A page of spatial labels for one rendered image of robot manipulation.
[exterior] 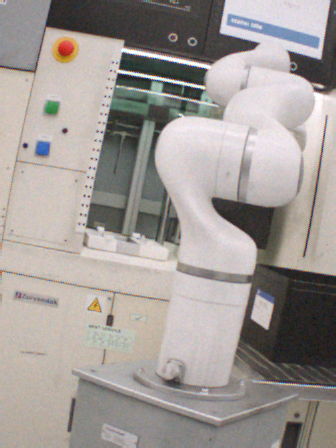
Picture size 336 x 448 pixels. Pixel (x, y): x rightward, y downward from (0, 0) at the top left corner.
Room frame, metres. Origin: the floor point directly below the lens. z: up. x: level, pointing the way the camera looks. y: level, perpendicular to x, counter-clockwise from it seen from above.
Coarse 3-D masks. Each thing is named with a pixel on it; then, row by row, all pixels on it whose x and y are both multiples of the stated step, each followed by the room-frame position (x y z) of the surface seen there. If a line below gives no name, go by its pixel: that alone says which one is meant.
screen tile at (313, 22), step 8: (296, 0) 2.02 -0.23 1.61; (304, 0) 2.03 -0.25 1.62; (312, 0) 2.03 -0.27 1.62; (280, 8) 2.02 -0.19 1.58; (288, 8) 2.02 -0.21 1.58; (312, 8) 2.03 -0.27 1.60; (320, 8) 2.04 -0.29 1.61; (280, 16) 2.02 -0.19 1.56; (288, 16) 2.02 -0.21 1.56; (296, 16) 2.03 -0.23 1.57; (304, 16) 2.03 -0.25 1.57; (312, 16) 2.03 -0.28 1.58; (320, 16) 2.04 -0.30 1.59; (296, 24) 2.03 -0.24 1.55; (304, 24) 2.03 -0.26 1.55; (312, 24) 2.04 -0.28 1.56; (320, 24) 2.04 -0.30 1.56
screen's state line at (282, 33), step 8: (232, 16) 1.99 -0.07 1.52; (232, 24) 1.99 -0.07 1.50; (240, 24) 2.00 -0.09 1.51; (248, 24) 2.00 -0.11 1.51; (256, 24) 2.00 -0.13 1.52; (264, 24) 2.01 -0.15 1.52; (264, 32) 2.01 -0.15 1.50; (272, 32) 2.01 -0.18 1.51; (280, 32) 2.02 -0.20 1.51; (288, 32) 2.02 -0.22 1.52; (296, 32) 2.03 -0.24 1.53; (288, 40) 2.02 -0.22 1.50; (296, 40) 2.03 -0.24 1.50; (304, 40) 2.03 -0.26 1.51; (312, 40) 2.04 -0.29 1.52
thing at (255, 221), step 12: (216, 204) 2.22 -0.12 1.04; (228, 204) 2.22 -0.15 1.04; (240, 204) 2.23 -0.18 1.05; (228, 216) 2.23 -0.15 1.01; (240, 216) 2.23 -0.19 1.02; (252, 216) 2.24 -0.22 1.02; (264, 216) 2.24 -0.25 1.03; (240, 228) 2.24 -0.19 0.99; (252, 228) 2.24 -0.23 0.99; (264, 228) 2.25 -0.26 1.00; (264, 240) 2.25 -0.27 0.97
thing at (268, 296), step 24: (264, 288) 1.74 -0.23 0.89; (288, 288) 1.59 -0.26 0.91; (312, 288) 1.59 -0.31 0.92; (264, 312) 1.70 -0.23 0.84; (288, 312) 1.59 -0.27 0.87; (312, 312) 1.60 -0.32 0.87; (264, 336) 1.67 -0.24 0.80; (288, 336) 1.59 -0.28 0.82; (312, 336) 1.60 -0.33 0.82; (288, 360) 1.59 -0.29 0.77; (312, 360) 1.60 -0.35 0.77
